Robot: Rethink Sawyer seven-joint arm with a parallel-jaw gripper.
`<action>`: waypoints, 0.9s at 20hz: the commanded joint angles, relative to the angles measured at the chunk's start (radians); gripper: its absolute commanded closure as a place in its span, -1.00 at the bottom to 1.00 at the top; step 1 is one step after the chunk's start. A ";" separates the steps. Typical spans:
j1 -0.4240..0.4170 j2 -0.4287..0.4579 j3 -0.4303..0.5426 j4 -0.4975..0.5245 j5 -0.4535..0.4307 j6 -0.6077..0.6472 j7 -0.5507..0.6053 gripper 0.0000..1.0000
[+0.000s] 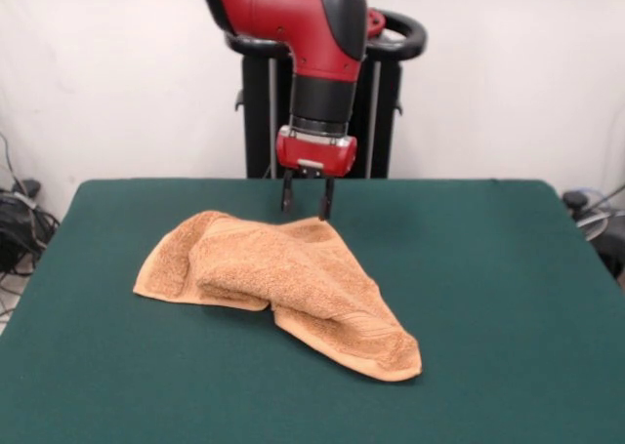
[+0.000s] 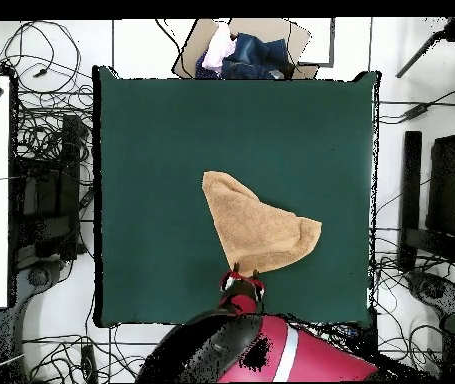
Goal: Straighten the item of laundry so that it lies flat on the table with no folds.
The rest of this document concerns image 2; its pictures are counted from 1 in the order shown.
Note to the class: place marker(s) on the white garment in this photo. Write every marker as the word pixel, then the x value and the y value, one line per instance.
pixel 219 48

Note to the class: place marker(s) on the black power strip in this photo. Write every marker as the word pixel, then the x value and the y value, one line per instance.
pixel 89 362

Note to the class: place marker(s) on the grey round stand foot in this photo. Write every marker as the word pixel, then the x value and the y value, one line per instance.
pixel 37 276
pixel 433 288

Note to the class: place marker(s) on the cardboard box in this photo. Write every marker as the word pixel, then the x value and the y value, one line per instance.
pixel 275 30

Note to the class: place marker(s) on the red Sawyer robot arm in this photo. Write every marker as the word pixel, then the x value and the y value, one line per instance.
pixel 311 356

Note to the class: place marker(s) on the dark green table cloth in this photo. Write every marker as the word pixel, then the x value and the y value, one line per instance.
pixel 151 160

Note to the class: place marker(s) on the blue jeans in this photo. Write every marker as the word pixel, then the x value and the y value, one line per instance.
pixel 255 56

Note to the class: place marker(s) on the tan terry towel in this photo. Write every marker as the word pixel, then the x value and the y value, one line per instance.
pixel 251 232

